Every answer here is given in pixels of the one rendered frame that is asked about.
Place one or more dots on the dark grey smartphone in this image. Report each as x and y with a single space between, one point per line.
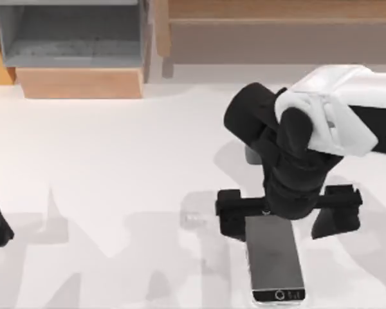
273 257

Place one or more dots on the light wooden shelf unit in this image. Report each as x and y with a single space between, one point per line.
276 29

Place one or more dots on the pale wooden drawer front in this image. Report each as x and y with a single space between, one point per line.
78 82

